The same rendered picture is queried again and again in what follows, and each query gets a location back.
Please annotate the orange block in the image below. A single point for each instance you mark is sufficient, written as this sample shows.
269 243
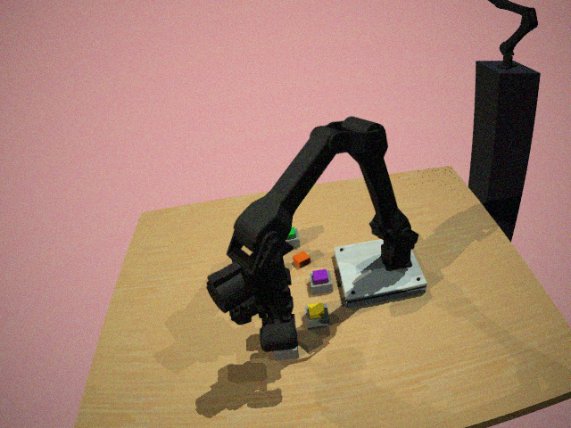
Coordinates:
301 259

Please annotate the green button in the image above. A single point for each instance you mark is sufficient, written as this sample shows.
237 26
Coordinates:
293 238

